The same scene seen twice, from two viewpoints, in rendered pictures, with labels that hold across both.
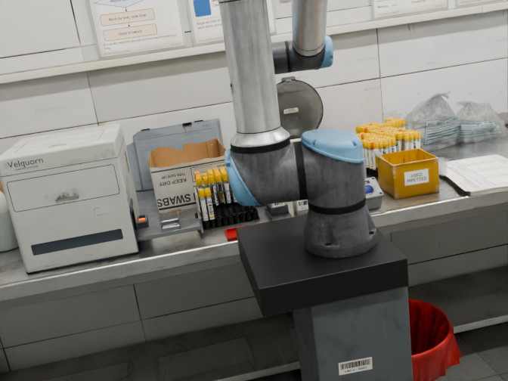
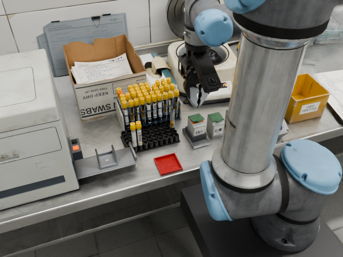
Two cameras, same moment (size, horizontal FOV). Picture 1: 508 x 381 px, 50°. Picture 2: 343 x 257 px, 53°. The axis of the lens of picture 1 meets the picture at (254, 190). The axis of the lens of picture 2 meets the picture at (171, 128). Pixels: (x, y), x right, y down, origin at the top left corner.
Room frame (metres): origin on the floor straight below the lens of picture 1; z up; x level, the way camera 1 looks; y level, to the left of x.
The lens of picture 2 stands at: (0.66, 0.19, 1.64)
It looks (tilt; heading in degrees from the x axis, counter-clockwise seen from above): 42 degrees down; 348
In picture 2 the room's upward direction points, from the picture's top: straight up
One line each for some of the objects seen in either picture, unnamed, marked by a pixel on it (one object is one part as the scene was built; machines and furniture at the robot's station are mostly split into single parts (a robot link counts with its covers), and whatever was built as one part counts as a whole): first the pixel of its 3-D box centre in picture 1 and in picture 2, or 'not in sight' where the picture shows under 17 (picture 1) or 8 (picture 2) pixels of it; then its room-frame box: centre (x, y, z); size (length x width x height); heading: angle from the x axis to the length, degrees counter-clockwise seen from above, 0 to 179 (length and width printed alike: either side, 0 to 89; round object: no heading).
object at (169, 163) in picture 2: (239, 232); (168, 163); (1.34, 0.05, 0.88); 0.07 x 0.07 x 0.01; 8
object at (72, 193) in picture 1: (82, 192); (14, 129); (1.42, 0.45, 1.03); 0.31 x 0.27 x 0.30; 98
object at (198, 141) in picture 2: (277, 210); (195, 133); (1.43, -0.06, 0.89); 0.09 x 0.05 x 0.04; 10
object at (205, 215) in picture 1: (224, 201); (149, 126); (1.46, 0.09, 0.93); 0.17 x 0.09 x 0.11; 98
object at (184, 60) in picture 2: not in sight; (195, 59); (1.46, -0.05, 1.15); 0.09 x 0.08 x 0.12; 10
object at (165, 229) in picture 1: (162, 226); (99, 161); (1.35, 0.25, 0.92); 0.21 x 0.07 x 0.05; 98
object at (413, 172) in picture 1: (407, 173); (298, 98); (1.50, -0.44, 0.93); 0.13 x 0.13 x 0.10; 5
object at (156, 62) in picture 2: not in sight; (155, 74); (1.76, 0.01, 0.92); 0.24 x 0.12 x 0.10; 8
